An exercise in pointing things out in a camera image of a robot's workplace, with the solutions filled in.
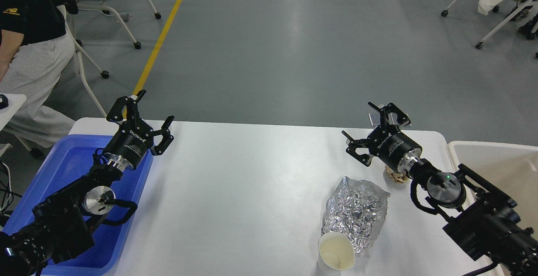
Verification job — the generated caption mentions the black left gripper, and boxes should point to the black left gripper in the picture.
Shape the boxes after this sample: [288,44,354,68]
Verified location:
[103,89,175,170]

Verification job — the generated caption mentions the metal floor plate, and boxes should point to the metal floor plate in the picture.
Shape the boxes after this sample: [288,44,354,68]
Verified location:
[390,113,412,127]
[368,113,384,127]

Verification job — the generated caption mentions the blue plastic tray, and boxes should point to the blue plastic tray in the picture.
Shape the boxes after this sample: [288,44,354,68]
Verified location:
[1,134,153,276]

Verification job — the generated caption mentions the white paper cup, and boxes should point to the white paper cup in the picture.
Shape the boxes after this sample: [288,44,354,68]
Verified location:
[317,232,355,276]

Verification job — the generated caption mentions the right metal floor plate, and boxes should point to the right metal floor plate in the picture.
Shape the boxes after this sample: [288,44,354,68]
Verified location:
[390,113,412,127]

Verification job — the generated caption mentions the black cables at left edge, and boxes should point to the black cables at left edge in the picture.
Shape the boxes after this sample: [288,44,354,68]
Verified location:
[0,160,17,226]

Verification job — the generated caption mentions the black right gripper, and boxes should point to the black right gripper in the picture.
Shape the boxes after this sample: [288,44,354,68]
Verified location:
[341,102,422,171]

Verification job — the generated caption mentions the crumpled brown paper ball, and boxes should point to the crumpled brown paper ball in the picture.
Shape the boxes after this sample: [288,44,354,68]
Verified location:
[384,165,411,184]

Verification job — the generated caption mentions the seated person in black shirt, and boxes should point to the seated person in black shirt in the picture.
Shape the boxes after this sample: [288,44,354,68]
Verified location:
[0,0,78,148]

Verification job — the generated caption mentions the white side table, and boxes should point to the white side table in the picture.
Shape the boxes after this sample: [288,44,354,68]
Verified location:
[0,93,31,156]

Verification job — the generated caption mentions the left metal floor plate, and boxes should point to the left metal floor plate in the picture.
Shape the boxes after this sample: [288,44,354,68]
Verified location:
[368,113,384,127]

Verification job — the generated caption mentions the crumpled aluminium foil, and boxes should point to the crumpled aluminium foil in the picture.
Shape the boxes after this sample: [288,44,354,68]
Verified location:
[322,176,391,258]

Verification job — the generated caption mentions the beige plastic bin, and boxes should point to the beige plastic bin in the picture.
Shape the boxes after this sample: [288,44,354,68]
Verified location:
[446,141,538,276]

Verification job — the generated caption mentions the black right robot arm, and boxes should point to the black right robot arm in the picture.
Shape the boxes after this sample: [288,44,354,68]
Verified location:
[343,103,538,276]

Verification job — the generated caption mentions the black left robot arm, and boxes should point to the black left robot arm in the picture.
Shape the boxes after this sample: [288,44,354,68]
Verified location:
[1,89,174,276]

